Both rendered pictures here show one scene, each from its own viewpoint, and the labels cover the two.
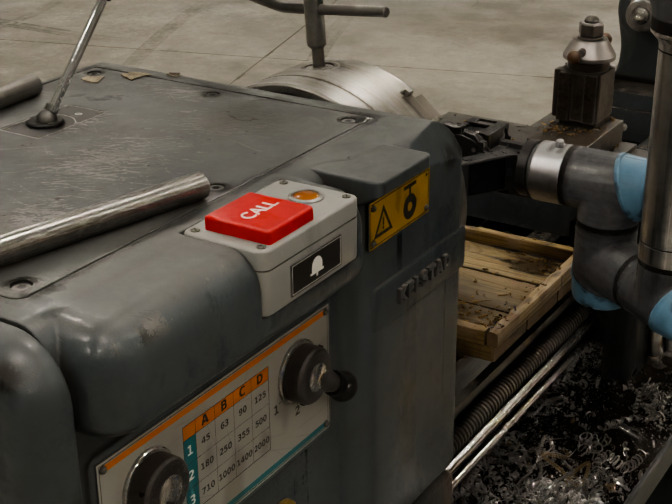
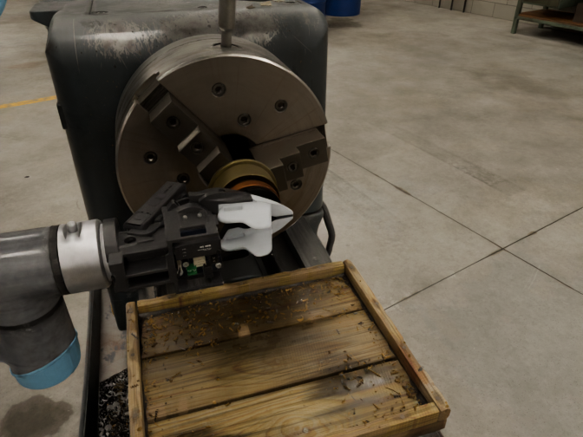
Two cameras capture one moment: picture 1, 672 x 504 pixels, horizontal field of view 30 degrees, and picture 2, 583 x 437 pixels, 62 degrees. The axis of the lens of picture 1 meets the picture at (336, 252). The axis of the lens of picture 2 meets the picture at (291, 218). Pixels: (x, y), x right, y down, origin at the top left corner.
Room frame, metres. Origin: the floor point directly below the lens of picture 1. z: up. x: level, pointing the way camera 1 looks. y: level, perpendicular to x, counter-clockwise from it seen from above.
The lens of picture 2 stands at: (1.89, -0.44, 1.40)
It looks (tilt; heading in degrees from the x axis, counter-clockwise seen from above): 33 degrees down; 131
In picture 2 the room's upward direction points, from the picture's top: straight up
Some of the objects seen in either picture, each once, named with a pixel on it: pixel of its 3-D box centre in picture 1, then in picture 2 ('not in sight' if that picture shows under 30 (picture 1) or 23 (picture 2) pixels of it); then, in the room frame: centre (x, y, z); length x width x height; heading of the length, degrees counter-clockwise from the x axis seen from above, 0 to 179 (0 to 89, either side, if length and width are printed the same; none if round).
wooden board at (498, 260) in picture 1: (425, 273); (269, 359); (1.58, -0.12, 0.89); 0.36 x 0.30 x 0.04; 58
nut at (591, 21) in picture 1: (591, 26); not in sight; (1.85, -0.38, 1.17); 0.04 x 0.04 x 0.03
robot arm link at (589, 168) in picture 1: (611, 186); (10, 270); (1.42, -0.33, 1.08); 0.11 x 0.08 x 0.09; 58
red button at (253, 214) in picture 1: (259, 222); not in sight; (0.87, 0.06, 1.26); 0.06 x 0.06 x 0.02; 58
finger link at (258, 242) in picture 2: not in sight; (258, 238); (1.56, -0.11, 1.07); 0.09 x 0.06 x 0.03; 58
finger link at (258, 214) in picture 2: not in sight; (258, 217); (1.56, -0.11, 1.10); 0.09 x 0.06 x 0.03; 58
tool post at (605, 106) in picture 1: (582, 90); not in sight; (1.84, -0.38, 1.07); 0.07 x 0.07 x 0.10; 58
